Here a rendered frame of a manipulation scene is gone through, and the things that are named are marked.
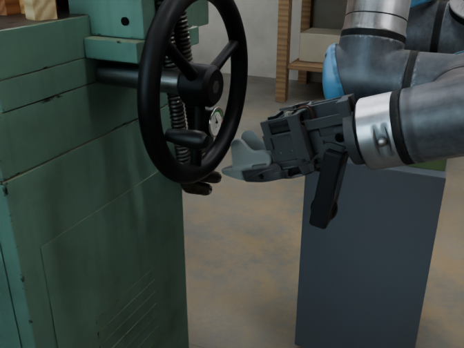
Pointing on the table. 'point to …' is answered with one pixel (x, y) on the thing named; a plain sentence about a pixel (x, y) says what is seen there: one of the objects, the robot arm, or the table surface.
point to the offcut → (40, 10)
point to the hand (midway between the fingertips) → (232, 173)
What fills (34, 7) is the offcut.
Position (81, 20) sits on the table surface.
